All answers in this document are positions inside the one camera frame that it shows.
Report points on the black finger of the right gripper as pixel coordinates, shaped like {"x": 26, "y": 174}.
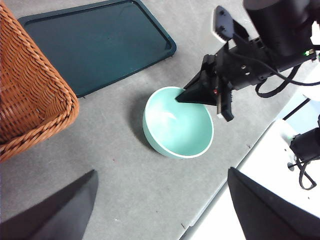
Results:
{"x": 200, "y": 92}
{"x": 226, "y": 105}

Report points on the brown wicker basket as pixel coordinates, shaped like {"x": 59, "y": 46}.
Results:
{"x": 27, "y": 95}

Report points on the black device on stand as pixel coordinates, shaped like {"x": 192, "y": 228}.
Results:
{"x": 307, "y": 145}

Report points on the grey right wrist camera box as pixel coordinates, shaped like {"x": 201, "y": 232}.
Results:
{"x": 223, "y": 20}

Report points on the white robot cart top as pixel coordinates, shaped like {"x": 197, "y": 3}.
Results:
{"x": 262, "y": 150}

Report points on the teal ceramic bowl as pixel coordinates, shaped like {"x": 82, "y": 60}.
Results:
{"x": 180, "y": 130}

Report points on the dark rectangular tray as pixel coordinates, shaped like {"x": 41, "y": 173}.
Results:
{"x": 100, "y": 47}

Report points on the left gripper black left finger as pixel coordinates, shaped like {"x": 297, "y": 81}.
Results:
{"x": 57, "y": 212}

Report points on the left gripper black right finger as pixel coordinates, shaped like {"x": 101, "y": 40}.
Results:
{"x": 270, "y": 215}

